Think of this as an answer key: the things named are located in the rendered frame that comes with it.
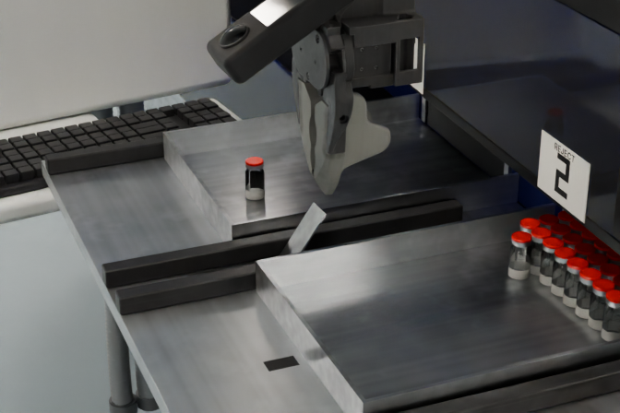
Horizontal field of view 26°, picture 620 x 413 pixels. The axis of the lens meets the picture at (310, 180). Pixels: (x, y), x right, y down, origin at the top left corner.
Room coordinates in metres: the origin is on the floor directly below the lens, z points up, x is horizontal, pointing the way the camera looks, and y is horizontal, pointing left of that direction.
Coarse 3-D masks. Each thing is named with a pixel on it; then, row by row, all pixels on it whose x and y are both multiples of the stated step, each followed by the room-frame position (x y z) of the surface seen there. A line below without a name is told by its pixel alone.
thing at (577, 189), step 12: (552, 144) 1.16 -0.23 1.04; (540, 156) 1.17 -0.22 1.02; (552, 156) 1.15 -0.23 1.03; (564, 156) 1.14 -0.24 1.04; (576, 156) 1.12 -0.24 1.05; (540, 168) 1.17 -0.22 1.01; (552, 168) 1.15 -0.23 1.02; (564, 168) 1.13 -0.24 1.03; (576, 168) 1.12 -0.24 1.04; (588, 168) 1.10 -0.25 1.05; (540, 180) 1.17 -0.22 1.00; (552, 180) 1.15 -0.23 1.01; (576, 180) 1.11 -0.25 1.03; (588, 180) 1.10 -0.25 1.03; (552, 192) 1.15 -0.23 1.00; (576, 192) 1.11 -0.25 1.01; (564, 204) 1.13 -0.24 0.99; (576, 204) 1.11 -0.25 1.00; (576, 216) 1.11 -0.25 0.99
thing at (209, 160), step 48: (192, 144) 1.49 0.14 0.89; (240, 144) 1.51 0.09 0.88; (288, 144) 1.52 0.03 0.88; (432, 144) 1.52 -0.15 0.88; (192, 192) 1.37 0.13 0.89; (240, 192) 1.38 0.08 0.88; (288, 192) 1.38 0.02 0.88; (336, 192) 1.38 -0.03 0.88; (384, 192) 1.38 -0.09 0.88; (432, 192) 1.32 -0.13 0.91; (480, 192) 1.34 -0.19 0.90
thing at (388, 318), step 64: (320, 256) 1.18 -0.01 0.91; (384, 256) 1.21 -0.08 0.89; (448, 256) 1.23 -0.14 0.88; (320, 320) 1.10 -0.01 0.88; (384, 320) 1.10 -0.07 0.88; (448, 320) 1.10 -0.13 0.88; (512, 320) 1.10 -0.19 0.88; (576, 320) 1.10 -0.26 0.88; (384, 384) 0.99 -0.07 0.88; (448, 384) 0.95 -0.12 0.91; (512, 384) 0.97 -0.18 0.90
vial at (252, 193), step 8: (248, 168) 1.36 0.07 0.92; (256, 168) 1.36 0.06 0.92; (248, 176) 1.36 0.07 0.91; (256, 176) 1.36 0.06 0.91; (264, 176) 1.37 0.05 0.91; (248, 184) 1.36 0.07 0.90; (256, 184) 1.36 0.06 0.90; (264, 184) 1.37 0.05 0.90; (248, 192) 1.36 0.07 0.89; (256, 192) 1.36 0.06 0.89; (264, 192) 1.37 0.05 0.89
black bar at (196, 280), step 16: (224, 272) 1.16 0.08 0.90; (240, 272) 1.16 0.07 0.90; (128, 288) 1.13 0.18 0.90; (144, 288) 1.13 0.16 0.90; (160, 288) 1.13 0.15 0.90; (176, 288) 1.13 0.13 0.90; (192, 288) 1.14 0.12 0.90; (208, 288) 1.15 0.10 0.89; (224, 288) 1.15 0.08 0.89; (240, 288) 1.16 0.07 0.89; (128, 304) 1.12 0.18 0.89; (144, 304) 1.12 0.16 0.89; (160, 304) 1.13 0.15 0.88; (176, 304) 1.13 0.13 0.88
